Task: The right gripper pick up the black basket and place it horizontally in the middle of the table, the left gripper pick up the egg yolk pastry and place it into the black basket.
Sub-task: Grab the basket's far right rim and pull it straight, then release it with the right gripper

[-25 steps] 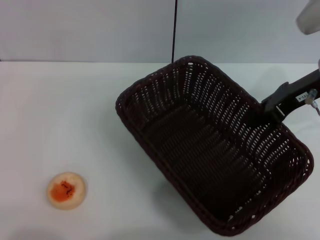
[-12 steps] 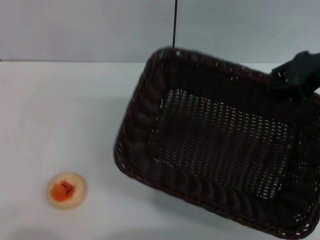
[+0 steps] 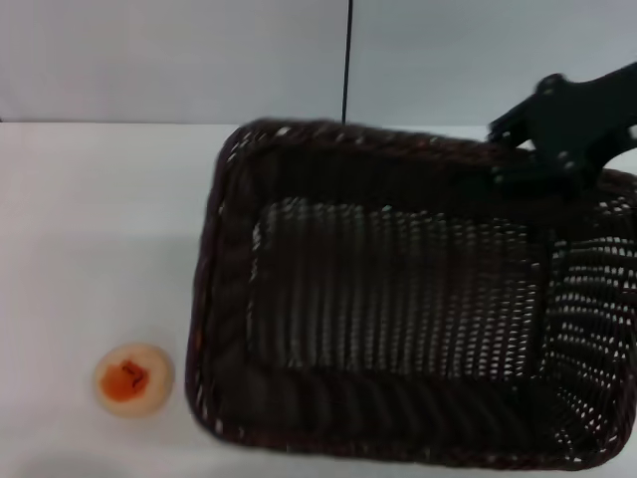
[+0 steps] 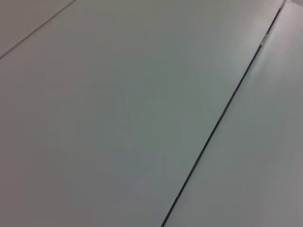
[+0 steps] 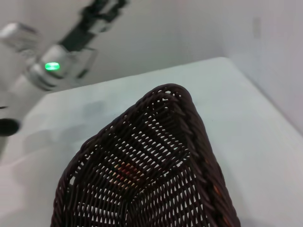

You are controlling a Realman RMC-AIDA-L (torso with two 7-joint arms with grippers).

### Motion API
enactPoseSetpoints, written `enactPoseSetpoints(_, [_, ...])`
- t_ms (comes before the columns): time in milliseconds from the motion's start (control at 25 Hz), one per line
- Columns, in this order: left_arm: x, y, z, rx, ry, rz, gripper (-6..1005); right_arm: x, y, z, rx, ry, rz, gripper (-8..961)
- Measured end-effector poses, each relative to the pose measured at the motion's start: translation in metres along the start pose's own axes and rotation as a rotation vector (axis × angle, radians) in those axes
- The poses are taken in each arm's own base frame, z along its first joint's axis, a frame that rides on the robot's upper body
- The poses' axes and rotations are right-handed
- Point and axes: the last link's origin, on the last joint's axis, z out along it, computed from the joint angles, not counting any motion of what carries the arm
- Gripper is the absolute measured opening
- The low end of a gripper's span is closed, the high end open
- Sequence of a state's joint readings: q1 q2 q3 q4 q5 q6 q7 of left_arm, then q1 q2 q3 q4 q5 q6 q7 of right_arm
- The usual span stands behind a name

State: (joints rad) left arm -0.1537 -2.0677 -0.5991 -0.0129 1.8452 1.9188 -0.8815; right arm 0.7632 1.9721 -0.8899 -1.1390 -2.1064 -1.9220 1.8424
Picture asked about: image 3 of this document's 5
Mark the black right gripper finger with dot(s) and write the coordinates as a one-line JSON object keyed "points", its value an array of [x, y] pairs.
{"points": [[512, 123], [517, 175]]}

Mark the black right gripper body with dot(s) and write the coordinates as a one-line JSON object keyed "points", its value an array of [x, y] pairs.
{"points": [[572, 124]]}

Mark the dark brown woven basket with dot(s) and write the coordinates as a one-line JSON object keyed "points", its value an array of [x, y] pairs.
{"points": [[398, 299]]}

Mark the round pastry with orange centre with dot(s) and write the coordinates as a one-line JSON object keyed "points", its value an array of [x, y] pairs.
{"points": [[134, 379]]}

